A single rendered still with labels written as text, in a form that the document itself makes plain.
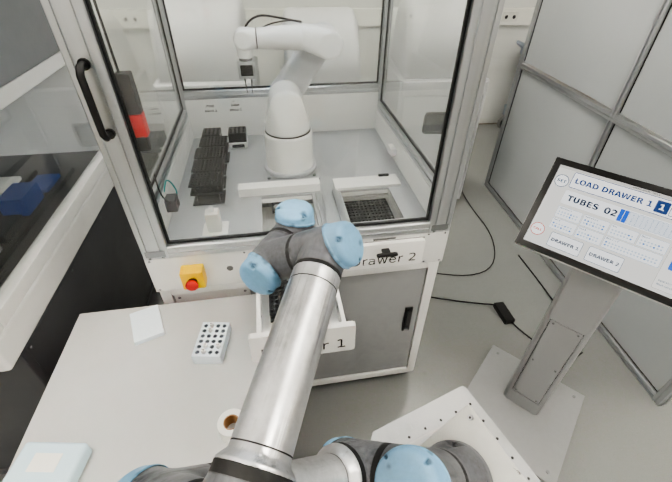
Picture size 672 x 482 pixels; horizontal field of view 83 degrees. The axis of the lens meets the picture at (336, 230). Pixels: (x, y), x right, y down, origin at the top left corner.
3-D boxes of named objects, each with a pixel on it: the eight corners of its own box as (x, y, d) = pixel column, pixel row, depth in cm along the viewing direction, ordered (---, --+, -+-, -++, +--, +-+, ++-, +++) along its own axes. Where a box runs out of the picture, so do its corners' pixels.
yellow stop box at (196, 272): (206, 289, 126) (201, 273, 121) (183, 291, 125) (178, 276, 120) (207, 278, 130) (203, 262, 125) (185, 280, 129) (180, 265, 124)
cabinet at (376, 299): (416, 378, 193) (445, 261, 144) (205, 410, 179) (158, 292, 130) (371, 254, 267) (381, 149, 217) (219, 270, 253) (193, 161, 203)
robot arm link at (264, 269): (271, 256, 60) (303, 218, 68) (226, 267, 66) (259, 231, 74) (298, 293, 63) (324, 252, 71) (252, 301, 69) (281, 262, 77)
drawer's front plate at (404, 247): (421, 263, 140) (426, 240, 133) (343, 271, 136) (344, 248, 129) (419, 260, 141) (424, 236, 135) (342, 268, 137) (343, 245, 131)
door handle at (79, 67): (111, 146, 93) (80, 63, 81) (100, 147, 92) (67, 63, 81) (117, 137, 96) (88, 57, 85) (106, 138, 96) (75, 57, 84)
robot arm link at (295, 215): (263, 214, 71) (285, 192, 77) (269, 258, 78) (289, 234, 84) (302, 224, 69) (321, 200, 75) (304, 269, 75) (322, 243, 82)
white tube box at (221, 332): (222, 364, 113) (220, 356, 111) (193, 363, 113) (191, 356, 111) (231, 329, 123) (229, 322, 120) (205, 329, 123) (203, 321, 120)
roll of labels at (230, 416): (221, 448, 95) (218, 440, 92) (217, 421, 100) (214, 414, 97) (250, 437, 97) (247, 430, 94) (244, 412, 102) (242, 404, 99)
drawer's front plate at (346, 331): (354, 349, 111) (356, 325, 104) (252, 363, 107) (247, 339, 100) (353, 344, 112) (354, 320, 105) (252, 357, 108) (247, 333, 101)
